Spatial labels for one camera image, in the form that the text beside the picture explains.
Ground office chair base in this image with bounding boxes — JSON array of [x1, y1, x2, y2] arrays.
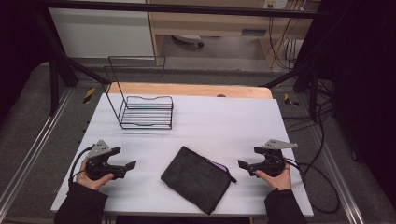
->
[[172, 34, 205, 49]]

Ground yellow black tape strip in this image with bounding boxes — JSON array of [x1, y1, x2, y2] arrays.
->
[[283, 92, 301, 107], [82, 87, 96, 105]]

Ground black towel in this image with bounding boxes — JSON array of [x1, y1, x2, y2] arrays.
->
[[160, 146, 237, 217]]

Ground white power strip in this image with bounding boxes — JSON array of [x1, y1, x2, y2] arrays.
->
[[262, 0, 289, 9]]

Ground black curtain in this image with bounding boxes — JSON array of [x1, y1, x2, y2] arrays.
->
[[0, 0, 52, 120], [311, 0, 396, 204]]

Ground black floor cables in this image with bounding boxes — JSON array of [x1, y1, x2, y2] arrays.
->
[[281, 77, 336, 133]]

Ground person's left hand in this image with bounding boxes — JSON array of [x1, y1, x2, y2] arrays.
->
[[76, 158, 115, 191]]

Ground black wire rack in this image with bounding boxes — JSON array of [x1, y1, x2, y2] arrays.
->
[[104, 55, 175, 131]]

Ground hand-held gripper cable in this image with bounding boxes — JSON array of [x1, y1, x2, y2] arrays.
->
[[284, 157, 341, 215], [68, 144, 95, 188]]

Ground right hand-held gripper cable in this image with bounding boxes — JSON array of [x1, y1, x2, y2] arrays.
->
[[284, 157, 341, 215]]

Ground aluminium rail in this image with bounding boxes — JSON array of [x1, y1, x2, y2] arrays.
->
[[0, 88, 74, 213], [311, 124, 365, 224]]

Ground left hand-held gripper cable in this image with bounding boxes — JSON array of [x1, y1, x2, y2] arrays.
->
[[68, 144, 95, 188]]

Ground light wooden desk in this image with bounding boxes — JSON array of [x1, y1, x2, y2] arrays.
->
[[146, 0, 321, 68]]

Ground black metal frame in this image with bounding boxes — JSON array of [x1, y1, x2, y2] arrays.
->
[[31, 0, 353, 122]]

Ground bundle of hanging cables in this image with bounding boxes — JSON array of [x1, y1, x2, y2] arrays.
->
[[267, 15, 301, 71]]

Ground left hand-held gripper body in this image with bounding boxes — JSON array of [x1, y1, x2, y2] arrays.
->
[[85, 139, 128, 182]]

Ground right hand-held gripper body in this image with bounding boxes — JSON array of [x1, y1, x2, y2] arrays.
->
[[248, 138, 299, 178]]

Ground white cabinet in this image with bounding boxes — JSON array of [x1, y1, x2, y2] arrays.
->
[[48, 7, 155, 59]]

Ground person's right hand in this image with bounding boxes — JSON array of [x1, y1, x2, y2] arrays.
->
[[255, 163, 292, 191]]

